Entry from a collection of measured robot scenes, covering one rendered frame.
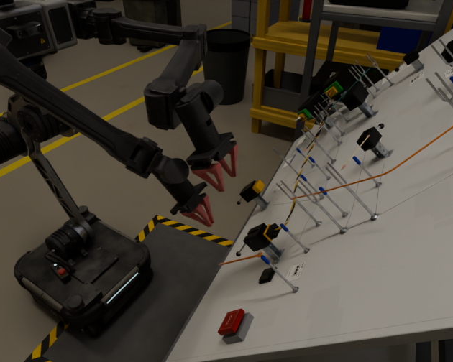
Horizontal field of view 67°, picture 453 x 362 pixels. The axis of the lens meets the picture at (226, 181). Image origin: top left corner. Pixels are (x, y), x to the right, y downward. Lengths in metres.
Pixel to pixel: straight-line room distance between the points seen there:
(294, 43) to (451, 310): 2.70
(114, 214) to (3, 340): 1.00
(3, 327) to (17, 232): 0.74
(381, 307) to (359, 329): 0.04
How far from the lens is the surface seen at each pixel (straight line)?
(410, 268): 0.57
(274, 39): 3.10
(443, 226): 0.60
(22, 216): 2.94
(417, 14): 1.59
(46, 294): 2.04
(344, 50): 2.94
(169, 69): 0.85
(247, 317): 0.75
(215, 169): 0.68
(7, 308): 2.41
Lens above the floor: 1.76
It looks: 38 degrees down
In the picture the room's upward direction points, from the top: straight up
